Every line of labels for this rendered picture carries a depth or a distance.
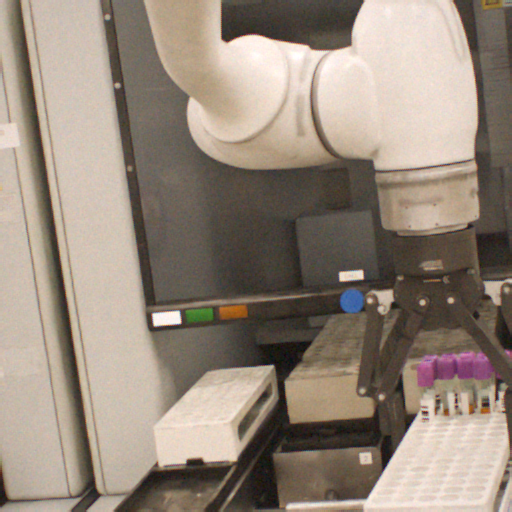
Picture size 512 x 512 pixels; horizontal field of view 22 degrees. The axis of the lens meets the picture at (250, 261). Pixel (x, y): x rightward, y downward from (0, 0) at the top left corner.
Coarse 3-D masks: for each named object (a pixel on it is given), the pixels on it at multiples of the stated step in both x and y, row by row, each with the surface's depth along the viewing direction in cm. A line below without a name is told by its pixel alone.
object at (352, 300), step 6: (354, 288) 165; (348, 294) 164; (354, 294) 164; (360, 294) 164; (342, 300) 164; (348, 300) 164; (354, 300) 164; (360, 300) 164; (342, 306) 165; (348, 306) 164; (354, 306) 164; (360, 306) 164; (348, 312) 165; (354, 312) 164
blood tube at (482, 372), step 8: (480, 360) 126; (488, 360) 126; (480, 368) 126; (488, 368) 126; (480, 376) 126; (488, 376) 126; (480, 384) 127; (488, 384) 127; (480, 392) 127; (488, 392) 127; (480, 400) 127; (488, 400) 127; (480, 408) 127; (488, 408) 127
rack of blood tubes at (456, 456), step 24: (408, 432) 124; (432, 432) 124; (456, 432) 124; (480, 432) 121; (504, 432) 120; (408, 456) 118; (432, 456) 117; (456, 456) 115; (480, 456) 114; (504, 456) 115; (384, 480) 112; (408, 480) 111; (432, 480) 110; (456, 480) 109; (480, 480) 109; (504, 480) 120; (384, 504) 106; (408, 504) 105; (432, 504) 104; (456, 504) 103; (480, 504) 103; (504, 504) 112
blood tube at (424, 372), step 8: (424, 368) 126; (424, 376) 126; (432, 376) 127; (424, 384) 127; (432, 384) 127; (424, 392) 127; (432, 392) 127; (424, 400) 127; (432, 400) 127; (424, 408) 127; (432, 408) 127; (424, 416) 127; (432, 416) 127
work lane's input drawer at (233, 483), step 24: (264, 432) 173; (240, 456) 161; (264, 456) 167; (144, 480) 157; (168, 480) 160; (192, 480) 159; (216, 480) 157; (240, 480) 155; (264, 480) 166; (120, 504) 148; (144, 504) 152; (168, 504) 151; (192, 504) 149; (216, 504) 146; (240, 504) 153
